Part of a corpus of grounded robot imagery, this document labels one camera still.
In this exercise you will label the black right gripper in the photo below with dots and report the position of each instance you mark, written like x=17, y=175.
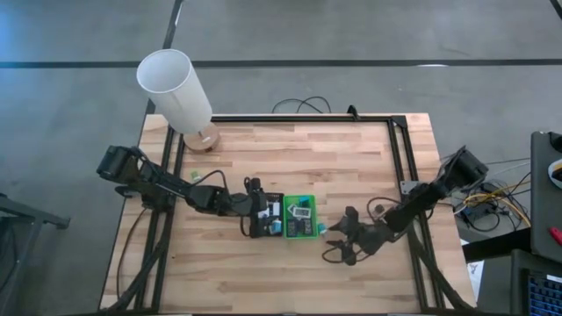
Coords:
x=369, y=239

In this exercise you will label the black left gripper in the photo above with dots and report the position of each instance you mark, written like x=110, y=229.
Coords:
x=257, y=204

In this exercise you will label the teal and white charger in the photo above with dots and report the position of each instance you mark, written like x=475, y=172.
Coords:
x=276, y=226
x=322, y=227

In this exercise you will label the white digital clock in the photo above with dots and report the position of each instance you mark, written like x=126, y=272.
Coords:
x=290, y=207
x=302, y=212

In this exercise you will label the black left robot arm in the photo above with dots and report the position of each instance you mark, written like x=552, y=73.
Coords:
x=167, y=188

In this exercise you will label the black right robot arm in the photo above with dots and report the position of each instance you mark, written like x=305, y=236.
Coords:
x=421, y=199

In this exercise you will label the black plastic basket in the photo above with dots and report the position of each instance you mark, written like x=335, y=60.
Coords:
x=272, y=234

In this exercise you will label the green plastic basket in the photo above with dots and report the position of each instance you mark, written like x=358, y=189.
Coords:
x=314, y=206

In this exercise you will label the black and white round charger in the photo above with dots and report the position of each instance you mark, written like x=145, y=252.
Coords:
x=378, y=210

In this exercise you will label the green and white charger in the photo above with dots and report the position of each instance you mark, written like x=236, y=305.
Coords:
x=195, y=177

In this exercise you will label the white shade wooden base lamp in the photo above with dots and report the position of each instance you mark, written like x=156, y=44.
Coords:
x=175, y=92

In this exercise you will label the white paper sheet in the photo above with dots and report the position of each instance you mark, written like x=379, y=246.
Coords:
x=476, y=274

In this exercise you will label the black keyboard shelf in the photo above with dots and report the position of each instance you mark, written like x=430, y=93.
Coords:
x=518, y=285

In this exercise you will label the black desk top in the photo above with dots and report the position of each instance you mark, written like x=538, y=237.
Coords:
x=542, y=210

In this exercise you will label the backlit computer keyboard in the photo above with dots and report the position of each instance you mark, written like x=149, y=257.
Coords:
x=546, y=298

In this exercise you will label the white bowl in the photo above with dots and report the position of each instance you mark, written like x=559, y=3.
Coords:
x=554, y=166

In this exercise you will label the grey metal cart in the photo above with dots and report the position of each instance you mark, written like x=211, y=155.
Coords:
x=26, y=213

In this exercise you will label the black aluminium rig frame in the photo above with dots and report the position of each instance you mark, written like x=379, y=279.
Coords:
x=307, y=118

